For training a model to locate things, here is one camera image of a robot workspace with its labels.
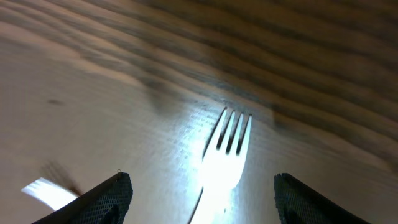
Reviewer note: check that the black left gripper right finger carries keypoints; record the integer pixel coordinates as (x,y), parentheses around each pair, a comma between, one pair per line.
(298,203)

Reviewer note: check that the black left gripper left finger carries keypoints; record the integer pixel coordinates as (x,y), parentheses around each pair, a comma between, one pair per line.
(107,203)

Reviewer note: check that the white plastic fork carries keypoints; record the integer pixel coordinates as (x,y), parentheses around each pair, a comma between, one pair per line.
(222,166)
(49,193)

